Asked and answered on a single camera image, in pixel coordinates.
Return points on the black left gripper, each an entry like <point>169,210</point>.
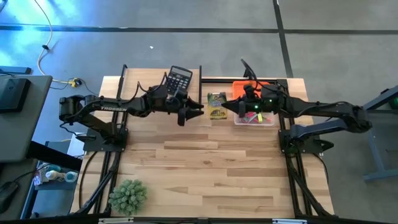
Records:
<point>161,104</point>

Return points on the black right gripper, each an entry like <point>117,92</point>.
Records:
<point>264,101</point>

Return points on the clear pencil case orange lid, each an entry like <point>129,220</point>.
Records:
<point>237,90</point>

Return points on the yellow green crayon box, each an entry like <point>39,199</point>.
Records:
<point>217,107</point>

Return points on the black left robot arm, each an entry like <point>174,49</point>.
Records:
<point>109,108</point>

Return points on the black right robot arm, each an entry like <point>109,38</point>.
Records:
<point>326,109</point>

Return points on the black desk calculator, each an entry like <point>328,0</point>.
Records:
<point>182,77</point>

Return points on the green artificial plant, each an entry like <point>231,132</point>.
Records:
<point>128,197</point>

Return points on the white paper sheet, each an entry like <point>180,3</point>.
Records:
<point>74,147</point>

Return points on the grey blue metal table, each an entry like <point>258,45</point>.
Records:
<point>377,149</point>

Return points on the white bottle teal cap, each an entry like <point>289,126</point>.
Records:
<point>60,176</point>

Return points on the grey desk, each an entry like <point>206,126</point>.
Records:
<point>18,133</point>

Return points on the black box device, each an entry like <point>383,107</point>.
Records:
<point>12,95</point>

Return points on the black computer mouse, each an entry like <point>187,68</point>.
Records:
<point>6,196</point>

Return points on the black aluminium frame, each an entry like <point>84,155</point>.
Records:
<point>217,80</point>

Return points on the silver metal bracket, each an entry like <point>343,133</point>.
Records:
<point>115,220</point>
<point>289,221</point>

